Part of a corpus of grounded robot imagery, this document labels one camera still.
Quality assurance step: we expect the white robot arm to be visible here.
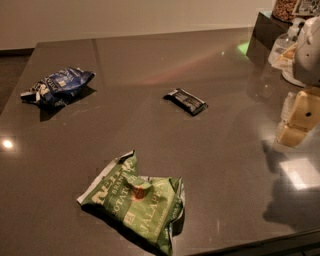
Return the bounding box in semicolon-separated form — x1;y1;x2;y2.
276;17;320;147

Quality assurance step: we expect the green jalapeno chip bag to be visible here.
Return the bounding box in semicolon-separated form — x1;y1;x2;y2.
77;151;185;256

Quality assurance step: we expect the black snack bar wrapper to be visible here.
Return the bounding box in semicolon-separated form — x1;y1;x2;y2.
164;88;208;116

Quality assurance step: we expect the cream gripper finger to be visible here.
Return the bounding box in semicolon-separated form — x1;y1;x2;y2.
276;125;307;147
281;92;297;120

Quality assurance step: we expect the blue chip bag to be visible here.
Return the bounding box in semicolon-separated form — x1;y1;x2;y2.
20;67;95;107

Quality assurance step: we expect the black counter box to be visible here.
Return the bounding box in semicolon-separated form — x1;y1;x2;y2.
246;11;290;66

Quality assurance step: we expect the clear jar of nuts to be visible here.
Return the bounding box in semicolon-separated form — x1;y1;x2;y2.
272;0;297;22

